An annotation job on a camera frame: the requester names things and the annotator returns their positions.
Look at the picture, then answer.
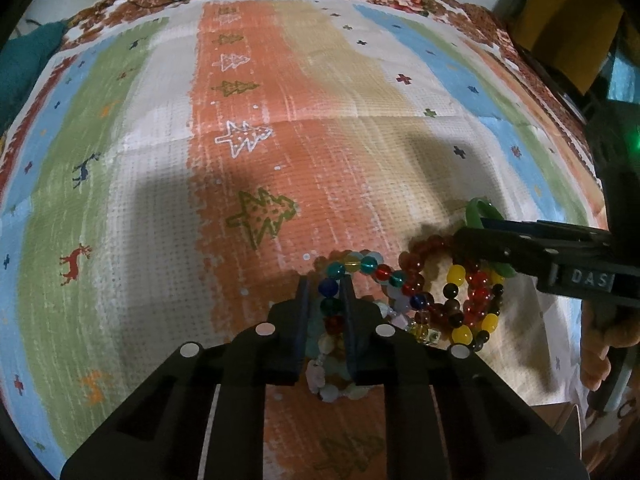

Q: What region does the right hand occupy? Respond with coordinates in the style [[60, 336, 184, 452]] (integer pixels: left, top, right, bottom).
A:
[[580, 300, 639, 391]]

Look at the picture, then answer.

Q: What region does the multicolour bead bracelet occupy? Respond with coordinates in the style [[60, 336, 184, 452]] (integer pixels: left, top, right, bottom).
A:
[[316, 252, 432, 361]]

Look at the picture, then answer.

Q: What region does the dark red bead bracelet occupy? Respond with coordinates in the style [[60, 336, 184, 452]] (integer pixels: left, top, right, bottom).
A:
[[398, 233, 464, 331]]

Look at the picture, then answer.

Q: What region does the striped colourful christmas mat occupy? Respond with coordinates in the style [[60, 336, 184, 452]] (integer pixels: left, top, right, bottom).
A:
[[0, 0, 609, 478]]

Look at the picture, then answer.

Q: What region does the green jade bangle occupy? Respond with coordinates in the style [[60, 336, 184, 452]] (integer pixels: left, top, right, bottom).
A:
[[464, 197, 519, 280]]

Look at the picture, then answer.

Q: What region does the mustard yellow hanging cloth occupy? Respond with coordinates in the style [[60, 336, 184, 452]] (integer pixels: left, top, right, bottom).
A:
[[511, 0, 624, 94]]

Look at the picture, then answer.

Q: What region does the turquoise patterned curtain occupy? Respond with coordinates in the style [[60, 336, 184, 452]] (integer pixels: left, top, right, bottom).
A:
[[606, 52, 640, 104]]

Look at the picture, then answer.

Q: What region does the teal pillow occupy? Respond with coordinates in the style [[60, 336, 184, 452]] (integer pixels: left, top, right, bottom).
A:
[[1, 21, 67, 132]]

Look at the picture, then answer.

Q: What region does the pale stone bead bracelet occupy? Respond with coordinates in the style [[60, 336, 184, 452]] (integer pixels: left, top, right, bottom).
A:
[[305, 303, 402, 404]]

